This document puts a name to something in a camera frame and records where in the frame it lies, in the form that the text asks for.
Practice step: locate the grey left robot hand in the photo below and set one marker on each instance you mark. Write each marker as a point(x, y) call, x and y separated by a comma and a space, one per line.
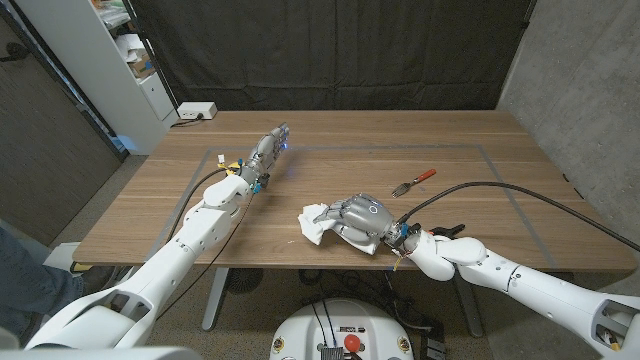
point(265, 155)

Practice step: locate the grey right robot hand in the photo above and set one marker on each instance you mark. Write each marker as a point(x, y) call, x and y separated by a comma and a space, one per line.
point(365, 217)

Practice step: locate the white paper napkin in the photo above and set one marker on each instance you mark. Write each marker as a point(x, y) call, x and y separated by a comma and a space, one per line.
point(312, 225)

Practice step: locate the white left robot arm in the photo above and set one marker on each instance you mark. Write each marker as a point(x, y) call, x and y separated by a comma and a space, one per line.
point(200, 230)

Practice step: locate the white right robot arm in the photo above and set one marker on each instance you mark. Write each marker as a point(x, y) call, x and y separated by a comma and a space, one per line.
point(530, 290)

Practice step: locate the black clamp with orange tips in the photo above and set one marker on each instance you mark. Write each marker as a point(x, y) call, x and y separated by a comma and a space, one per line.
point(447, 231)

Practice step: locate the red emergency stop button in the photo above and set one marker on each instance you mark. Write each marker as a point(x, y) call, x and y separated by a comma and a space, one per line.
point(352, 343)

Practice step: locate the white power strip box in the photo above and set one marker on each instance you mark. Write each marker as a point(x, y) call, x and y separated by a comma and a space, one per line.
point(197, 110)

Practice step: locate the black backdrop curtain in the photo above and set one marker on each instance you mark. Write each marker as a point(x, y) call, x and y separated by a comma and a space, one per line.
point(325, 50)

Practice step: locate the round black floor fan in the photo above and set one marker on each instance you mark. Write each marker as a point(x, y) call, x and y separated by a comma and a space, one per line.
point(245, 280)

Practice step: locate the grey metal table leg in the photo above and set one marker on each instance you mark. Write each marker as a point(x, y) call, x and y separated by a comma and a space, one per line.
point(470, 310)
point(216, 300)

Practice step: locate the black foot pedal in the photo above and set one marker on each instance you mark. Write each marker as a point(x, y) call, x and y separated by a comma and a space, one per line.
point(432, 347)

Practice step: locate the cardboard box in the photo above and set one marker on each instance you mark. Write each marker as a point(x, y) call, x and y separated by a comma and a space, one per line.
point(142, 65)

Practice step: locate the black backdrop stand pole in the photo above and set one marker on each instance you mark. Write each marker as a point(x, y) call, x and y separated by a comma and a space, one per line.
point(527, 15)
point(150, 55)

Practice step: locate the white shelf cabinet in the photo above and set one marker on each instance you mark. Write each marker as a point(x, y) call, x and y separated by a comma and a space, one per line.
point(90, 65)

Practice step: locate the white floor plate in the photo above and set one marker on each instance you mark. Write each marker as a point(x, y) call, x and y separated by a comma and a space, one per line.
point(62, 257)

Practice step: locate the person in blue jeans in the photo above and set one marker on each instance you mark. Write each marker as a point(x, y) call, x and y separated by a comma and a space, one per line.
point(30, 285)

